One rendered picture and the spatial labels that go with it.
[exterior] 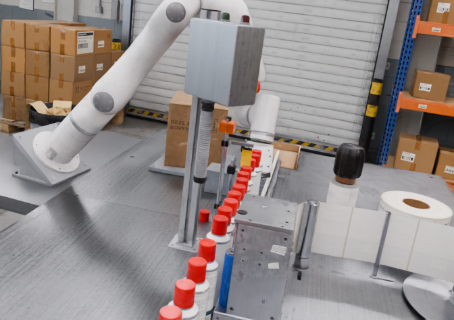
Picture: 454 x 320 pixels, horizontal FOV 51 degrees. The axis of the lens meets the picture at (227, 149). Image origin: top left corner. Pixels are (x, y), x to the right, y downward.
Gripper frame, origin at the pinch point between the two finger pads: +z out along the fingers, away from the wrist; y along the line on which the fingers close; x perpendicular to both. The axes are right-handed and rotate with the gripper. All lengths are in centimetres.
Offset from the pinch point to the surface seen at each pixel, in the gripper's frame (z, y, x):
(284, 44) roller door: -162, -24, 372
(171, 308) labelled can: 18, 0, -92
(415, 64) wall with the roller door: -157, 119, 366
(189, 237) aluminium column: 17.3, -13.4, -24.4
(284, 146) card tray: -22, 5, 90
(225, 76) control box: -25, -6, -52
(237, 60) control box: -29, -4, -54
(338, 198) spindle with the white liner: -1.5, 26.5, -20.5
